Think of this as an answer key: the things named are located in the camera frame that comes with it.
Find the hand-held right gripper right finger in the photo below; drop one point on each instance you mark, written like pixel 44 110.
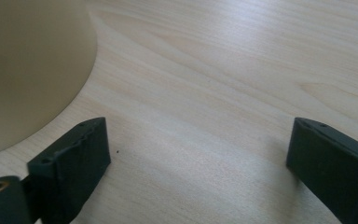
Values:
pixel 335 165

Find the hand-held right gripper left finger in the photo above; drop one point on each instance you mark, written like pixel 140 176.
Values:
pixel 71 168

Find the beige plastic bowl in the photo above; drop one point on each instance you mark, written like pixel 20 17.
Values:
pixel 28 68

